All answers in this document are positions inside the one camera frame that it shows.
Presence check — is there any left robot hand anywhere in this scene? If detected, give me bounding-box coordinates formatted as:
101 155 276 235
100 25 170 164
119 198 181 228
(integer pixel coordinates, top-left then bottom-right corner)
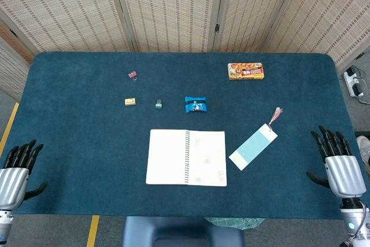
0 139 49 211

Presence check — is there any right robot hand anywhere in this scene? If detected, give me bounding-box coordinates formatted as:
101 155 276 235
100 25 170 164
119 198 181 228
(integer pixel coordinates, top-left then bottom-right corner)
306 126 367 200

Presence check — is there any blue and white bookmark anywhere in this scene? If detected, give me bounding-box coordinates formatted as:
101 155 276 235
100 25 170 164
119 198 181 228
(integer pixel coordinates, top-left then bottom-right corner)
228 107 284 171

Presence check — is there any open spiral notebook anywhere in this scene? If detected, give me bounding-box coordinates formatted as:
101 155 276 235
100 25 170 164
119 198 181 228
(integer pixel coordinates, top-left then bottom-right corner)
145 129 228 187

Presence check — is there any white shoe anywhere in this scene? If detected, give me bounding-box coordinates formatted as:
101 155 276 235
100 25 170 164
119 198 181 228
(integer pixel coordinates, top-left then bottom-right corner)
356 135 370 175

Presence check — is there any white power strip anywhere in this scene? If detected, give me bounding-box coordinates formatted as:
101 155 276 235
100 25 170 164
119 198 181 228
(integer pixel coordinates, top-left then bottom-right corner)
343 66 365 98

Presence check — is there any green checked cloth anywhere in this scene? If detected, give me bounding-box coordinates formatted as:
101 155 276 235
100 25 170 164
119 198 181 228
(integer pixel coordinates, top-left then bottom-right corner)
204 217 265 231

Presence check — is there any orange snack box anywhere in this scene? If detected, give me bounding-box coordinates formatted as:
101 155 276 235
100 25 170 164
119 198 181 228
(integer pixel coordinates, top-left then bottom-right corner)
227 62 265 81

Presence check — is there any blue snack packet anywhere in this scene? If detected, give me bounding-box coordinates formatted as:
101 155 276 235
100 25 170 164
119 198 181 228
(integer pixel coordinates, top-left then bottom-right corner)
184 95 209 114

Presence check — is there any dark blue chair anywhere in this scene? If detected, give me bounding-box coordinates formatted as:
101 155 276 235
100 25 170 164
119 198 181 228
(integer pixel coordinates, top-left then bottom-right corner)
121 216 245 247

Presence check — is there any blue table cloth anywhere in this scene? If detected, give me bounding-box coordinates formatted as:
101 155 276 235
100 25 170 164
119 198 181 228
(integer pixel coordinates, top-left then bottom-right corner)
5 51 364 220

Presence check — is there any woven folding screen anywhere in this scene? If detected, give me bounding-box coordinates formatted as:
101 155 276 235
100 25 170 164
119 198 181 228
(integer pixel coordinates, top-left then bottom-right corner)
0 0 370 103

